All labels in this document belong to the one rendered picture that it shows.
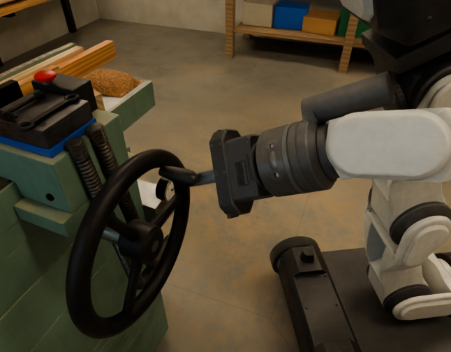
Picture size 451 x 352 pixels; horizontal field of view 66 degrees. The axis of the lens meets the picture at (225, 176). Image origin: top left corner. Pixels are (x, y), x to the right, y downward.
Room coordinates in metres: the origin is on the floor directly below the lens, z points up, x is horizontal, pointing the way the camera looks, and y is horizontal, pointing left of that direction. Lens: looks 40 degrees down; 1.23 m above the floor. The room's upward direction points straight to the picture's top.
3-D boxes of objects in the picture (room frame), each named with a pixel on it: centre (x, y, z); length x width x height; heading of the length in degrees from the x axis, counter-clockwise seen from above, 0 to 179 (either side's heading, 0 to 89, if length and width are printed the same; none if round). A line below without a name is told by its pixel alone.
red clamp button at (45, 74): (0.48, 0.26, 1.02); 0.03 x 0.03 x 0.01
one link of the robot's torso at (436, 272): (0.62, -0.58, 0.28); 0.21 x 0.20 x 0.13; 97
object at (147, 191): (0.67, 0.21, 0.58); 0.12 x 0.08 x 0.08; 67
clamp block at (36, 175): (0.44, 0.25, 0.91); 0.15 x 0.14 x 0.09; 157
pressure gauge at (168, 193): (0.64, 0.15, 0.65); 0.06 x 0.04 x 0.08; 157
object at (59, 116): (0.44, 0.25, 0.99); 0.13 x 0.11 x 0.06; 157
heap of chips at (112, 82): (0.71, 0.25, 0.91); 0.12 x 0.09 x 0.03; 67
